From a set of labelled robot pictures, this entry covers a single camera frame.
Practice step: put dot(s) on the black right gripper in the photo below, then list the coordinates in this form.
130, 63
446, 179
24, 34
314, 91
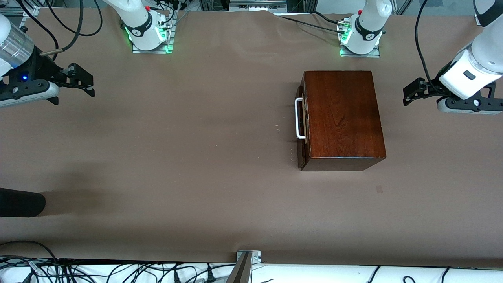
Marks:
44, 66

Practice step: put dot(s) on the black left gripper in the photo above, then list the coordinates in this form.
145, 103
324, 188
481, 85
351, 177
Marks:
429, 87

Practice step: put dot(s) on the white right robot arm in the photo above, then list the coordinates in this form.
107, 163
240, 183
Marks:
139, 19

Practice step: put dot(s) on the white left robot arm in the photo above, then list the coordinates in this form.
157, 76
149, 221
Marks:
483, 55

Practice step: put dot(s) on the dark red wooden cabinet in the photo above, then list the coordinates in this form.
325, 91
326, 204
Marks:
342, 114

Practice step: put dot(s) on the black cylinder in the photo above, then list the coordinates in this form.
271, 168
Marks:
19, 202

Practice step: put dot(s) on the black power plug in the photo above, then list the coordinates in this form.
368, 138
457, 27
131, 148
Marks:
211, 277
177, 277

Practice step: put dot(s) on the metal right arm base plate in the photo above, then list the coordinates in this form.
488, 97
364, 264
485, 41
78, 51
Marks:
141, 51

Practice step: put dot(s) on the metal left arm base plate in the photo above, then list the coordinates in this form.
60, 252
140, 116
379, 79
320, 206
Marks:
361, 56

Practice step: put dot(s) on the aluminium corner bracket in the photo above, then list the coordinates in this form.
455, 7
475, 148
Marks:
30, 11

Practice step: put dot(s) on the grey metal frame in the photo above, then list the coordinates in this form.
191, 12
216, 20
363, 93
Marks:
251, 6

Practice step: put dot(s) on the small metal bracket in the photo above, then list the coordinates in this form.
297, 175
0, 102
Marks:
256, 256

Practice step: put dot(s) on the dark camera mount pole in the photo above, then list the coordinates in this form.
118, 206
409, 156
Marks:
240, 271

